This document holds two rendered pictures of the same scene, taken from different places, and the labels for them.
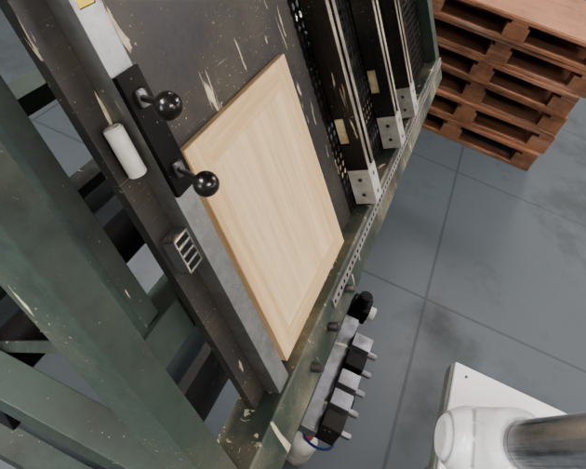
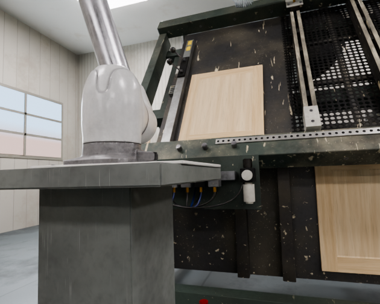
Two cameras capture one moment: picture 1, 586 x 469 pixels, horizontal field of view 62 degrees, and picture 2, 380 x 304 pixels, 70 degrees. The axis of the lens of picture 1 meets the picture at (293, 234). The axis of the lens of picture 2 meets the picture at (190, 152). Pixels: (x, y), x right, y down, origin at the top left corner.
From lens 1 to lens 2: 2.07 m
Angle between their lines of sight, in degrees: 100
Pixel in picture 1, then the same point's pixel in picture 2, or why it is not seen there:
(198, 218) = (179, 83)
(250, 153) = (218, 82)
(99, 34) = (186, 53)
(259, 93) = (236, 70)
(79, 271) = (148, 77)
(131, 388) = not seen: hidden behind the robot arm
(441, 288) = not seen: outside the picture
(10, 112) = (173, 70)
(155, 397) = not seen: hidden behind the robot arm
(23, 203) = (151, 67)
